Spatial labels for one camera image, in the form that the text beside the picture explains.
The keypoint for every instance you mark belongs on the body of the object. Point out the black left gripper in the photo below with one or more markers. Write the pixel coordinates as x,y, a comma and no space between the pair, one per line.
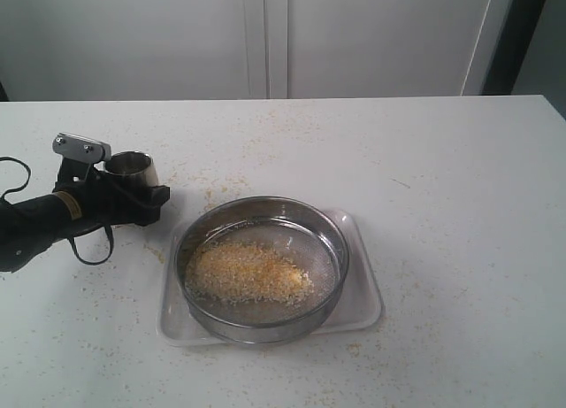
96,199

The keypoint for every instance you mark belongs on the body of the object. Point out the stainless steel cup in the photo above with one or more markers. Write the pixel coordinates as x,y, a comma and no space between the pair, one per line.
134,169

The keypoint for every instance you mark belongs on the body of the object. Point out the yellow grain pile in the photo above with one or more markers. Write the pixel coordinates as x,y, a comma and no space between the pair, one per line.
233,273

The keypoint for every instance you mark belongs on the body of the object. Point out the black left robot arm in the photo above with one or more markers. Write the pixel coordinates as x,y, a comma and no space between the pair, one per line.
31,227

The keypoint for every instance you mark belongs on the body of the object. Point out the round steel mesh sieve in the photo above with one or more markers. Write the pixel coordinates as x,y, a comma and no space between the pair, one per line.
294,229

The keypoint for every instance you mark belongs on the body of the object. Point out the white cabinet doors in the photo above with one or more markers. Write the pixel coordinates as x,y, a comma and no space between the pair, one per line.
241,49

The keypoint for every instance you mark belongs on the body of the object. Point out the white plastic tray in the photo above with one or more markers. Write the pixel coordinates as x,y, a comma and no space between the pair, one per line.
360,307

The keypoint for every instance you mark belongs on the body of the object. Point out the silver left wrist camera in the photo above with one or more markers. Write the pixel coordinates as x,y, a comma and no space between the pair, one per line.
81,149

